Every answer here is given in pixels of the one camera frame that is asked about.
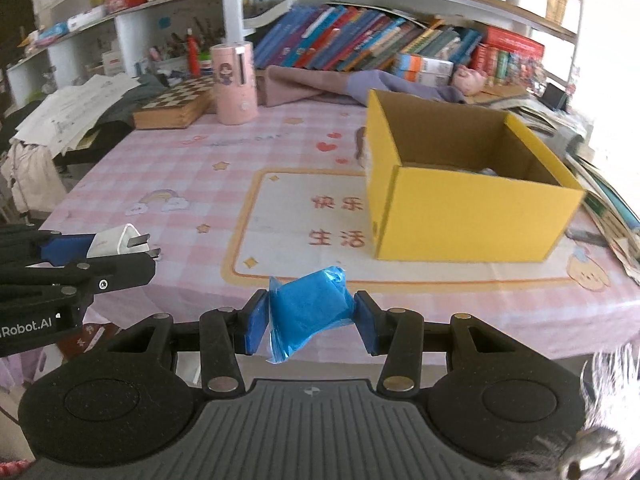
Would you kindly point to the pen holder with pens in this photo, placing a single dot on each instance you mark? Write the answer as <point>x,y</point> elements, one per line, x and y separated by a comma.
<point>170,57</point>

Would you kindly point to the beige cloth bag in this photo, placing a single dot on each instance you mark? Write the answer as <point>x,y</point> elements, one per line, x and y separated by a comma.
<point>30,175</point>

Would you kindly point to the blue plastic bag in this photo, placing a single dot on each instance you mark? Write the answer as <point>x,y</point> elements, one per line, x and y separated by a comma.
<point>310,310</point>

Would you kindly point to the colourful toy pack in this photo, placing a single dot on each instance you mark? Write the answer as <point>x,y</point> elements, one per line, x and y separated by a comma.
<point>522,72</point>

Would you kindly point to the black phone stand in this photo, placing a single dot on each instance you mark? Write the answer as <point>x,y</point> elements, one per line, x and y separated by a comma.
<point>555,95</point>

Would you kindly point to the blue packet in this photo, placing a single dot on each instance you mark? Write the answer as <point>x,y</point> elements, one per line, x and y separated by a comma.
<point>52,32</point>

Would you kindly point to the white charger plug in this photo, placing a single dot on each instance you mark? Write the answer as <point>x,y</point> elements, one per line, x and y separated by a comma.
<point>112,242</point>

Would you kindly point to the white bookshelf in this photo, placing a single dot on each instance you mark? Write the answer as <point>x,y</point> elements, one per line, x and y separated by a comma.
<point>232,0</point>

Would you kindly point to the long white box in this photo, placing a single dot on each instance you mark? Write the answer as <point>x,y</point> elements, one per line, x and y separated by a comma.
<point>85,17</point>

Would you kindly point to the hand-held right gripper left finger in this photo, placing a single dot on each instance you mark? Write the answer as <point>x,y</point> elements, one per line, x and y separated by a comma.
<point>257,320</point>

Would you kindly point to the black digital piano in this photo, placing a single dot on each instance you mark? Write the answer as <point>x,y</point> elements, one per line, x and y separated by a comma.
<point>85,152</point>

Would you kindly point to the dark grey cloth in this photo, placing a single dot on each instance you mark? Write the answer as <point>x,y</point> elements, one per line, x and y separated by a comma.
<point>125,100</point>

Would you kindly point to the pink cylindrical holder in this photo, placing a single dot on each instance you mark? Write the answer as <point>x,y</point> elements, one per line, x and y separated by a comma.
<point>232,85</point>

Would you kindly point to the stack of books and papers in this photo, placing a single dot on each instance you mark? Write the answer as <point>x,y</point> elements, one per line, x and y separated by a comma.
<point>600,175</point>

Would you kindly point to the dark red printed bag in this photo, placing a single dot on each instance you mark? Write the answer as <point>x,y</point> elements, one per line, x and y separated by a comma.
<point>87,340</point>

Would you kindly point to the red bottle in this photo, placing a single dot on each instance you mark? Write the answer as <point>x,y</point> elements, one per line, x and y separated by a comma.
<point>192,55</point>

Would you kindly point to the white red label box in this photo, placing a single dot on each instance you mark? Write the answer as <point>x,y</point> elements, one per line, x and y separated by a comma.
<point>112,65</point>

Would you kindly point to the red thick book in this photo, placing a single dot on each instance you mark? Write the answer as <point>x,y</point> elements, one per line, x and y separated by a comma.
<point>515,42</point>

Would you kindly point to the dusty pink cloth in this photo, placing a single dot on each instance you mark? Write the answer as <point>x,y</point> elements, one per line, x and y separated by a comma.
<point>310,85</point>

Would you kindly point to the pile of white papers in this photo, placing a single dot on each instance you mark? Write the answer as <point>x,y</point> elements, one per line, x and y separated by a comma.
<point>75,107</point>

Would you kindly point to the wooden chessboard box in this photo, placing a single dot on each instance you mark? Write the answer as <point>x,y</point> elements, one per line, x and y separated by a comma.
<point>172,102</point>

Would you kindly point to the lilac cloth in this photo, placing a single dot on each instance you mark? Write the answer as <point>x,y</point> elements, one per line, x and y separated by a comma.
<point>400,85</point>

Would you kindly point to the row of colourful books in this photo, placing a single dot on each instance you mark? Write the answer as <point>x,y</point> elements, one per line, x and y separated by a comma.
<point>350,37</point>

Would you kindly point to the yellow cardboard box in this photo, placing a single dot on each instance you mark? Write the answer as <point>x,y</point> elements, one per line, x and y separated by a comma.
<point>475,220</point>

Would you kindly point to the pink pig figurine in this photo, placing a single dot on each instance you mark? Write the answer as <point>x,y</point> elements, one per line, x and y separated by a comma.
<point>470,80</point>

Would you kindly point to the white jar green lid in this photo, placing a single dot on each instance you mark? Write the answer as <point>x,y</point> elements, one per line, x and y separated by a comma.
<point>205,65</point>

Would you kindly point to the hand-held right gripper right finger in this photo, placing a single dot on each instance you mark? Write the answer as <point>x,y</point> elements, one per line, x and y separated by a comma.
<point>367,325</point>

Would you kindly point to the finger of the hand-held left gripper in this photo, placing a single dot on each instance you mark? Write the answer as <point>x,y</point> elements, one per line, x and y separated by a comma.
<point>125,272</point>
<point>65,250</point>

